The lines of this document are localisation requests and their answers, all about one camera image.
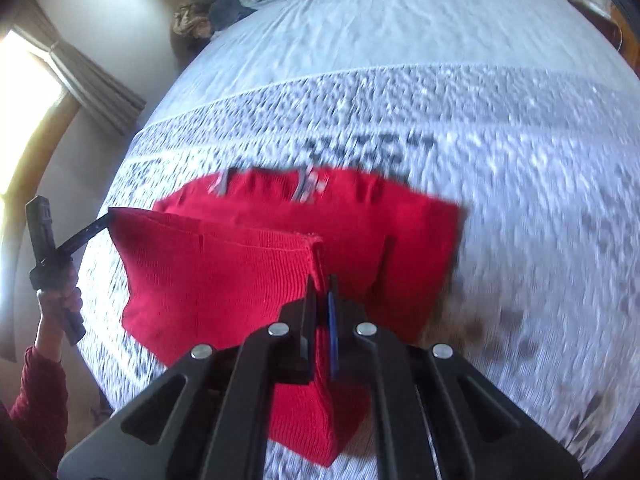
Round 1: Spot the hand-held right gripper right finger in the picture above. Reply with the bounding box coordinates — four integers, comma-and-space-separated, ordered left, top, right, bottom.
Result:
325, 275, 583, 480

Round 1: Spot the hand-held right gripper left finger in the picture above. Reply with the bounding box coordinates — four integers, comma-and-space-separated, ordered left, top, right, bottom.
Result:
57, 275, 321, 480

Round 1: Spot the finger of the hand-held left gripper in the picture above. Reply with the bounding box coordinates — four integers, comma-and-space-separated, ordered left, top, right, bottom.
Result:
54, 212, 117, 257

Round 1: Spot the red knitted sweater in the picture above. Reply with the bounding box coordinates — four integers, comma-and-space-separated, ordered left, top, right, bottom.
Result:
107, 166, 463, 468

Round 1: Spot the person's left forearm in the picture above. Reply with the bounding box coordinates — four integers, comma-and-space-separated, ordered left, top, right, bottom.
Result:
9, 317, 69, 458

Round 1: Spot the person's left hand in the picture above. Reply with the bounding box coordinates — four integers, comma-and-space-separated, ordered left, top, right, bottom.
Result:
36, 272, 84, 326

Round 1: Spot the wooden-framed window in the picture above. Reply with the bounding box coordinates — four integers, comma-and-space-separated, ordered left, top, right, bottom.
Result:
0, 27, 81, 201

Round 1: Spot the grey tied curtain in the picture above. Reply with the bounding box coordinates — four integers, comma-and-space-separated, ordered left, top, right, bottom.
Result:
22, 0, 148, 136

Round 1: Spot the blue quilted bedspread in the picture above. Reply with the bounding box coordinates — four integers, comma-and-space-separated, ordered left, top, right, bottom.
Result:
77, 0, 640, 466

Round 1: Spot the tan crumpled cloth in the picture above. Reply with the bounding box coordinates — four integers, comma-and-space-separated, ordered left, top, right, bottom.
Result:
172, 0, 221, 41

